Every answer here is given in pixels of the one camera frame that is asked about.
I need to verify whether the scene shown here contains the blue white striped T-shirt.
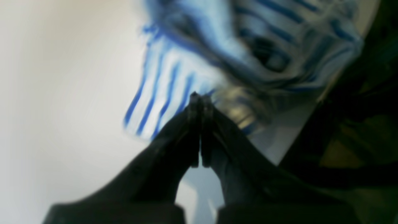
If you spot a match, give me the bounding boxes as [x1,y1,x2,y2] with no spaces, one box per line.
[124,0,363,140]

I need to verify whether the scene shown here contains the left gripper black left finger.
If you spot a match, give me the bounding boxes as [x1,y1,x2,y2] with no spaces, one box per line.
[44,93,201,224]

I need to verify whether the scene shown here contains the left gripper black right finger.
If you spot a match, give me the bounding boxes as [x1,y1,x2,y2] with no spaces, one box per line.
[201,95,360,224]

